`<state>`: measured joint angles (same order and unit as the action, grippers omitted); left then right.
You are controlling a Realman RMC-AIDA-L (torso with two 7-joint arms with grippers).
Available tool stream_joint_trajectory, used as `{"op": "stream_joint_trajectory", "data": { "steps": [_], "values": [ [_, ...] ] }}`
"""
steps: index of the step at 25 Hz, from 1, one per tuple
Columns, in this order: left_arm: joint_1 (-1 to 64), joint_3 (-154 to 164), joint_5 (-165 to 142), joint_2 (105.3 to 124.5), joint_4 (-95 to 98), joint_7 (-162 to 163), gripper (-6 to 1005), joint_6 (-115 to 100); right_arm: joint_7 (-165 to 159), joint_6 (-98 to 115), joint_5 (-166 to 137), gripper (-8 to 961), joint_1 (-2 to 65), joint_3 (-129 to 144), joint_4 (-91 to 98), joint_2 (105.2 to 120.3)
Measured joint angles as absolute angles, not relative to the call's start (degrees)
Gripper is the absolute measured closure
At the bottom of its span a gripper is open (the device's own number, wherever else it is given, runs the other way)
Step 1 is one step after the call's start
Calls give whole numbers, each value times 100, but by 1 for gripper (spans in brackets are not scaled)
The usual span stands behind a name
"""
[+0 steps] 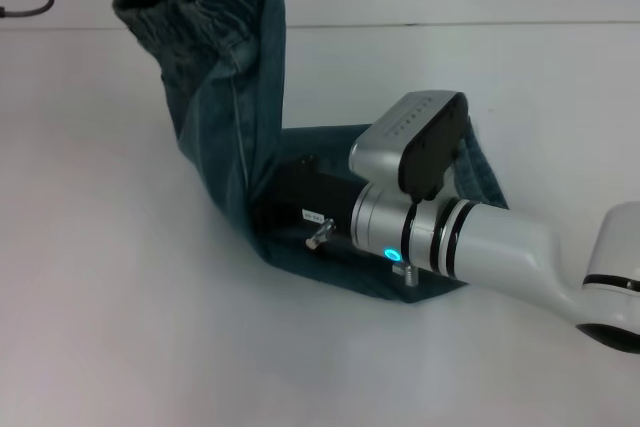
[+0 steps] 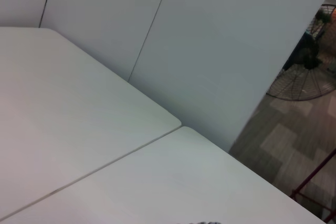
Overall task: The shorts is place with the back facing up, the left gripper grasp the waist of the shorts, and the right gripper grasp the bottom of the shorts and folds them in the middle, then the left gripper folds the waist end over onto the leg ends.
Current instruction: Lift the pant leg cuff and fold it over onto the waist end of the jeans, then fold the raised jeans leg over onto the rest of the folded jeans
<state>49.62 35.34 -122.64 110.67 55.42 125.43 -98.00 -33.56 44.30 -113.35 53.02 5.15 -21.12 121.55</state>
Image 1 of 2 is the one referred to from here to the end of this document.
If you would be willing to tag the silver thumb screw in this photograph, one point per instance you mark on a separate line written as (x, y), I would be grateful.
(320, 236)
(406, 276)

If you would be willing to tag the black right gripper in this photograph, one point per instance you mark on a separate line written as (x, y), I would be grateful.
(310, 197)

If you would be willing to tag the blue denim shorts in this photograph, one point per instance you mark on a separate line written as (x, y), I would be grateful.
(235, 112)

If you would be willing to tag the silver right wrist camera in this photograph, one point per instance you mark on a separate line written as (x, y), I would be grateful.
(395, 147)

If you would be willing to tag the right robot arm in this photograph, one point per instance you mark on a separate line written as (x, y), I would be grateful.
(500, 247)

